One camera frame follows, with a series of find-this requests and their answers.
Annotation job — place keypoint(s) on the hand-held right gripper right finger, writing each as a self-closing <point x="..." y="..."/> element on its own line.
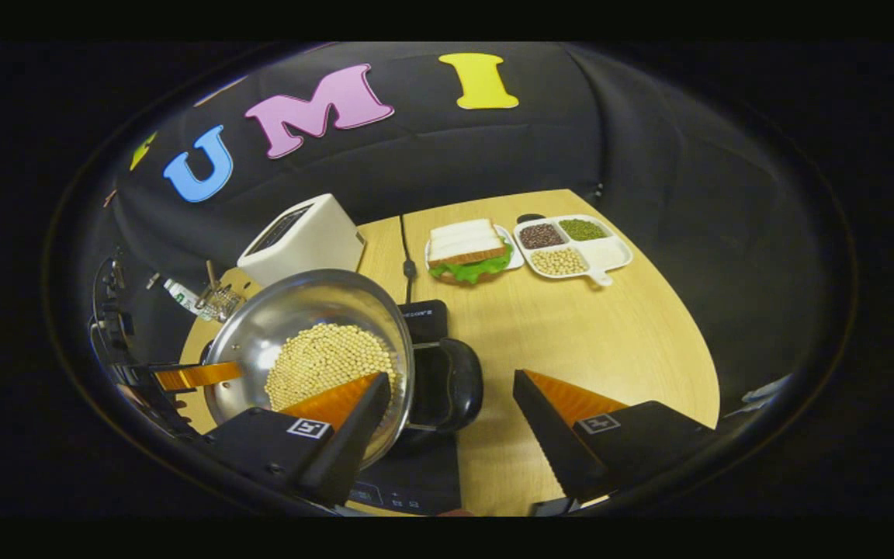
<point x="552" y="442"/>

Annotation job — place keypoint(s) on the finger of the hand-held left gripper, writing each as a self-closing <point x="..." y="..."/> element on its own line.
<point x="195" y="376"/>

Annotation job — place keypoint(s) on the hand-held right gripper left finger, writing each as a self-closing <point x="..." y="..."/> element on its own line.
<point x="346" y="450"/>

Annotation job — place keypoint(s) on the black induction cooktop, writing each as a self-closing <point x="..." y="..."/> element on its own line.
<point x="424" y="473"/>

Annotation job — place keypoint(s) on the metal cloth clip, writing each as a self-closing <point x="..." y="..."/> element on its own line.
<point x="152" y="281"/>

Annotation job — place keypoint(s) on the white drink bottle green label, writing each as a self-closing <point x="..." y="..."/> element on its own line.
<point x="183" y="296"/>

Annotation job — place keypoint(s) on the large soybean heap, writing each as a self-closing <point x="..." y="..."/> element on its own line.
<point x="327" y="361"/>

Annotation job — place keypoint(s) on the wooden stick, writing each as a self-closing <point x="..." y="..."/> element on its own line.
<point x="211" y="273"/>

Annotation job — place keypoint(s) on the small soybean heap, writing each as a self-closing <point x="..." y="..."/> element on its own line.
<point x="559" y="262"/>

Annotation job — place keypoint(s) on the white sandwich plate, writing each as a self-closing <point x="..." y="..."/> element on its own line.
<point x="515" y="256"/>

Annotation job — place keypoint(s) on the white divided tray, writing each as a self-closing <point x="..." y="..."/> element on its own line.
<point x="610" y="252"/>

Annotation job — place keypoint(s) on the red bean heap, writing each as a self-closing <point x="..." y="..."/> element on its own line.
<point x="542" y="235"/>

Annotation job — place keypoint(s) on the sandwich with lettuce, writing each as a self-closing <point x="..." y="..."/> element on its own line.
<point x="466" y="244"/>

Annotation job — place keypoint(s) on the green bean heap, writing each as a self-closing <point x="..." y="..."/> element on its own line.
<point x="583" y="229"/>

